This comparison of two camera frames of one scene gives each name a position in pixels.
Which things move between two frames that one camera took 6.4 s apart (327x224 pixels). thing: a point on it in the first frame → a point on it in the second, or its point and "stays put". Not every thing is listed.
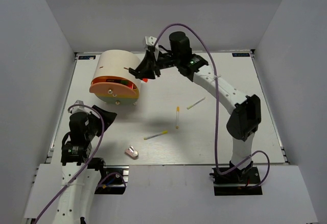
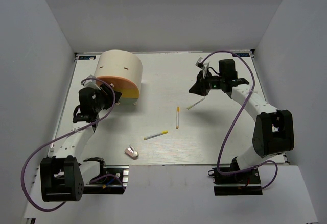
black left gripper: [108, 117] → [112, 97]
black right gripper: [152, 63] → [200, 88]
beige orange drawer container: [112, 81] stays put
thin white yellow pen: [194, 104] stays put
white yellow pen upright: [178, 110] stays put
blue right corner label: [240, 54] stays put
